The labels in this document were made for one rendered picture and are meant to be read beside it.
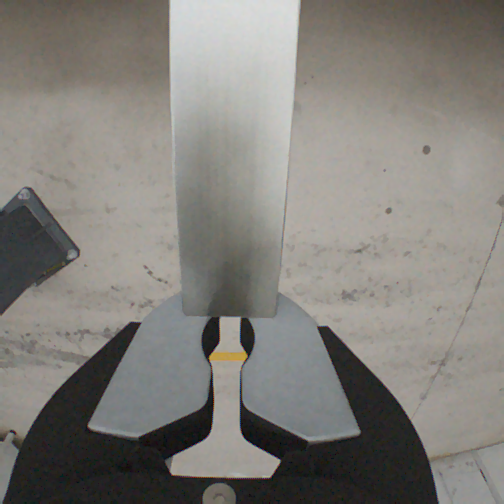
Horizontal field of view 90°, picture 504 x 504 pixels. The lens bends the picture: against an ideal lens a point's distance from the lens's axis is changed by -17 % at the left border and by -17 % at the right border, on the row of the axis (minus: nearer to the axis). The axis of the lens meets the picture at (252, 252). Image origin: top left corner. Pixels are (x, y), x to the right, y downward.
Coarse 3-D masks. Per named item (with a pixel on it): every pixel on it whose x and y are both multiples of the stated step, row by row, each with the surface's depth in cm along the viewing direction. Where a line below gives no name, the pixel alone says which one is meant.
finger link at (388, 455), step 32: (352, 352) 8; (352, 384) 7; (384, 416) 6; (320, 448) 6; (352, 448) 6; (384, 448) 6; (416, 448) 6; (352, 480) 5; (384, 480) 5; (416, 480) 5
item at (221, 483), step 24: (144, 456) 5; (288, 456) 6; (96, 480) 4; (120, 480) 5; (144, 480) 5; (168, 480) 5; (192, 480) 5; (216, 480) 5; (240, 480) 5; (264, 480) 5; (288, 480) 5; (312, 480) 5; (336, 480) 5
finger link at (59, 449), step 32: (96, 352) 8; (64, 384) 7; (96, 384) 7; (64, 416) 6; (32, 448) 5; (64, 448) 5; (96, 448) 5; (128, 448) 6; (32, 480) 4; (64, 480) 5
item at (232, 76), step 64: (192, 0) 6; (256, 0) 6; (192, 64) 6; (256, 64) 6; (192, 128) 7; (256, 128) 7; (192, 192) 8; (256, 192) 8; (192, 256) 9; (256, 256) 9
